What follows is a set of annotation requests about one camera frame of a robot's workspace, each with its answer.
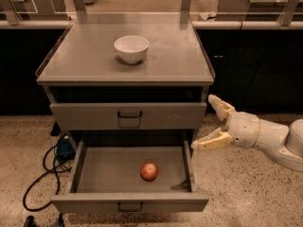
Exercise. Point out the black drawer handle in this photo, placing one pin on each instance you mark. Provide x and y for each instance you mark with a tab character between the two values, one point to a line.
129	115
130	207

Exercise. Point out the grey drawer cabinet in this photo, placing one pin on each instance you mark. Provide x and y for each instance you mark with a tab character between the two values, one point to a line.
86	69

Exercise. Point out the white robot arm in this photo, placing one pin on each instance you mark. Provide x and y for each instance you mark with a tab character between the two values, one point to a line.
280	143

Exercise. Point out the black drawer handle upper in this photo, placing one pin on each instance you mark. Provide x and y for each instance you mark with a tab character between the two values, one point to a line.
129	115

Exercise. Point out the closed grey upper drawer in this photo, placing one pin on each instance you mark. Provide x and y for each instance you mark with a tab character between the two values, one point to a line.
103	116

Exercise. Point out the steel background table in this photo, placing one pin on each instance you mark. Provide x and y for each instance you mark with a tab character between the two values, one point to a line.
250	10

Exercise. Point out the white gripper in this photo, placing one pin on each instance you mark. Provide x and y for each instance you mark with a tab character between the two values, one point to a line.
245	130

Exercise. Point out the blue power box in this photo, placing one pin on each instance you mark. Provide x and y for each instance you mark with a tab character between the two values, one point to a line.
64	149

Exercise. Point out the white horizontal rail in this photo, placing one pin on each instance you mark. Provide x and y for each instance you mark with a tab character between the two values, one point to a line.
213	25

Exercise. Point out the black drawer handle lower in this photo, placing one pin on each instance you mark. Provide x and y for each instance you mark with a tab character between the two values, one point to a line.
130	207

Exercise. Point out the open grey lower drawer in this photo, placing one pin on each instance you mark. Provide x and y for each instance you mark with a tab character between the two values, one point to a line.
102	177

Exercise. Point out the red apple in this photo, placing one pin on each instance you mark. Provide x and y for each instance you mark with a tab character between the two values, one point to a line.
149	171

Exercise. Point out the white ceramic bowl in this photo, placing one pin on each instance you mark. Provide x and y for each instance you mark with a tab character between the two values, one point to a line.
131	49

